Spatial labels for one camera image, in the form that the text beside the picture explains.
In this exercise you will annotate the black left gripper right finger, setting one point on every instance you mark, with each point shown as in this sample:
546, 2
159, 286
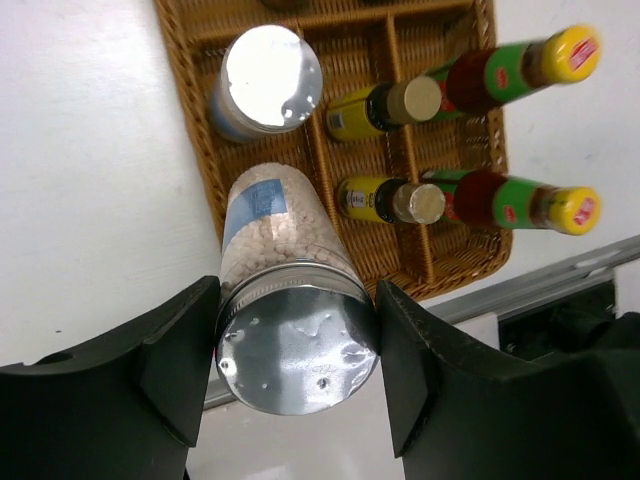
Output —
460, 409

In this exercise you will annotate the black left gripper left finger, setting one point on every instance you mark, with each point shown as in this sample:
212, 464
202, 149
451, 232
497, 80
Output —
126, 404

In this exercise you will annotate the silver-lid spice jar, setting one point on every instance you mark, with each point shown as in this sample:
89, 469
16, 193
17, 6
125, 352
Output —
269, 83
296, 332

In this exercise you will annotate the yellow-label cork bottle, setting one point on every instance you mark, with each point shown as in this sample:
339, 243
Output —
390, 200
383, 108

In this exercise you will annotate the yellow-cap red sauce bottle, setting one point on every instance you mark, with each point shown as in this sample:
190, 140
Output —
484, 79

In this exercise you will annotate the brown wicker divided basket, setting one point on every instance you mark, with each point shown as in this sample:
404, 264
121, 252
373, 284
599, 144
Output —
358, 44

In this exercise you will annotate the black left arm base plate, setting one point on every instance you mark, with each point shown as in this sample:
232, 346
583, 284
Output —
580, 322

